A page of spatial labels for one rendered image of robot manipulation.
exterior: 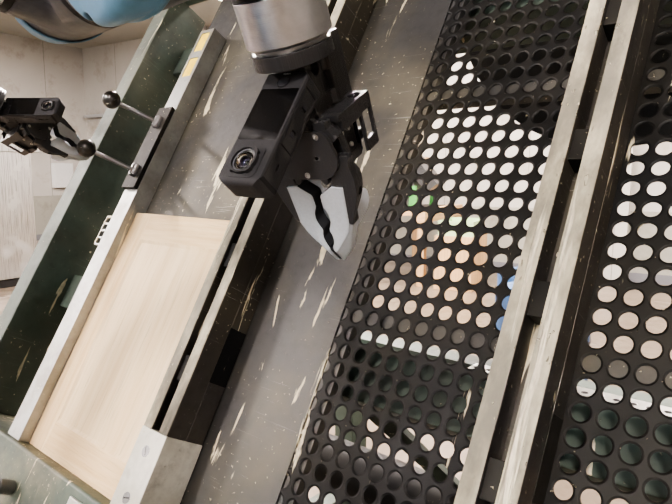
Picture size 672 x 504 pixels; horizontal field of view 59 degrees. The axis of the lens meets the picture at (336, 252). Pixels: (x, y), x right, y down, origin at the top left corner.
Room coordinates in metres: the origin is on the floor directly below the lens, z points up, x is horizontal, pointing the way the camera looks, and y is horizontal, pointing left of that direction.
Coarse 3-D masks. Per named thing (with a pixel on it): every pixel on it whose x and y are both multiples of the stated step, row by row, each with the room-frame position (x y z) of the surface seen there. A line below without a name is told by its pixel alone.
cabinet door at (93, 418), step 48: (144, 240) 1.17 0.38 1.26; (192, 240) 1.07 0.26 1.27; (144, 288) 1.09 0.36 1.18; (192, 288) 1.01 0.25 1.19; (96, 336) 1.10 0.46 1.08; (144, 336) 1.02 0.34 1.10; (96, 384) 1.02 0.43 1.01; (144, 384) 0.95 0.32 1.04; (48, 432) 1.03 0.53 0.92; (96, 432) 0.96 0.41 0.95; (96, 480) 0.89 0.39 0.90
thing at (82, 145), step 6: (78, 144) 1.22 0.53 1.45; (84, 144) 1.22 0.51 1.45; (90, 144) 1.23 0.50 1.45; (78, 150) 1.22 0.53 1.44; (84, 150) 1.22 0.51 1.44; (90, 150) 1.22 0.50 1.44; (84, 156) 1.23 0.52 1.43; (90, 156) 1.23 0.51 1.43; (102, 156) 1.24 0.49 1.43; (108, 156) 1.25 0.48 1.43; (114, 162) 1.25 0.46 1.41; (120, 162) 1.25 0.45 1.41; (126, 168) 1.26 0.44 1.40; (132, 168) 1.25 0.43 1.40; (138, 168) 1.26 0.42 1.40; (132, 174) 1.25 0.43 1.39
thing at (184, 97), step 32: (192, 96) 1.35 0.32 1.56; (160, 160) 1.28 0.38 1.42; (128, 192) 1.25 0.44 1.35; (128, 224) 1.22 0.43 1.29; (96, 256) 1.20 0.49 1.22; (96, 288) 1.16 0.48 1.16; (64, 320) 1.15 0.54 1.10; (64, 352) 1.11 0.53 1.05; (32, 384) 1.10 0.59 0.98; (32, 416) 1.06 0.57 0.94
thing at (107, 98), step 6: (102, 96) 1.27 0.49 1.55; (108, 96) 1.27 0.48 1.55; (114, 96) 1.27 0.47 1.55; (108, 102) 1.27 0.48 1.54; (114, 102) 1.27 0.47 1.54; (120, 102) 1.29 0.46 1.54; (114, 108) 1.28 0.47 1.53; (126, 108) 1.29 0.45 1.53; (132, 108) 1.29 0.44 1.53; (138, 114) 1.29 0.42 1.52; (144, 114) 1.30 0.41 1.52; (150, 120) 1.30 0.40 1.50; (156, 120) 1.30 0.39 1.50; (156, 126) 1.30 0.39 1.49
